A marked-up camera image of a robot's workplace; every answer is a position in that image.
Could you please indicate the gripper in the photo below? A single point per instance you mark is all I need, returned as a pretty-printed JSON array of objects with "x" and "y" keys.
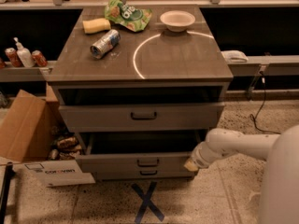
[{"x": 200, "y": 157}]

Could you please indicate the grey drawer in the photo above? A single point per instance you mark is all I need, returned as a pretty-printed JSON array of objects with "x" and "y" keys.
[
  {"x": 154, "y": 152},
  {"x": 125, "y": 118}
]

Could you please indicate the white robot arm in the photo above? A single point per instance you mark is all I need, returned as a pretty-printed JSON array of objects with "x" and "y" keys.
[{"x": 279, "y": 201}]

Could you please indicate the grey top drawer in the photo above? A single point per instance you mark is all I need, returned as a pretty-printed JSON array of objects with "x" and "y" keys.
[{"x": 125, "y": 118}]

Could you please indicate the grey drawer cabinet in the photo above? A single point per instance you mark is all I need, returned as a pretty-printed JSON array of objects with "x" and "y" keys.
[{"x": 152, "y": 67}]

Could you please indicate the white folded cloth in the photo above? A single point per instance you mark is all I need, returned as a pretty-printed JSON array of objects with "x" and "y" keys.
[{"x": 234, "y": 56}]

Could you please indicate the snack bags in box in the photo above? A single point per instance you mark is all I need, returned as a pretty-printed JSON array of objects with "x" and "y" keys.
[{"x": 64, "y": 149}]

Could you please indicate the white paper bowl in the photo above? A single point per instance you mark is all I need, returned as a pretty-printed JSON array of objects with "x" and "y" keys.
[{"x": 177, "y": 20}]

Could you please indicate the silver blue soda can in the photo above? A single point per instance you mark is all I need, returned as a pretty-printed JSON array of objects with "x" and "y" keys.
[{"x": 105, "y": 44}]

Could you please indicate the yellow sponge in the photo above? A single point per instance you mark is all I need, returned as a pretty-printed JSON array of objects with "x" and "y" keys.
[{"x": 95, "y": 26}]

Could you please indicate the cardboard box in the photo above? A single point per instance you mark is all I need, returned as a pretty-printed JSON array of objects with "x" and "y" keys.
[{"x": 25, "y": 138}]

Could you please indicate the green chip bag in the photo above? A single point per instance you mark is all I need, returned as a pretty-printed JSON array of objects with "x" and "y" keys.
[{"x": 130, "y": 17}]

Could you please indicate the red soda can right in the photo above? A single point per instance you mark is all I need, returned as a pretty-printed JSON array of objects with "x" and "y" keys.
[{"x": 39, "y": 58}]

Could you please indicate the red soda can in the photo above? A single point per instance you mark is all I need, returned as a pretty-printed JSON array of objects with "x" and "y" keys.
[
  {"x": 13, "y": 57},
  {"x": 39, "y": 58}
]

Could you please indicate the white pump bottle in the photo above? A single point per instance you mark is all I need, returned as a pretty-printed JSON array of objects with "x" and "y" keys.
[{"x": 24, "y": 54}]

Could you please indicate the red soda can left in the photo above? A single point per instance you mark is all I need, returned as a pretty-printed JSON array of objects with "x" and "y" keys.
[{"x": 13, "y": 57}]

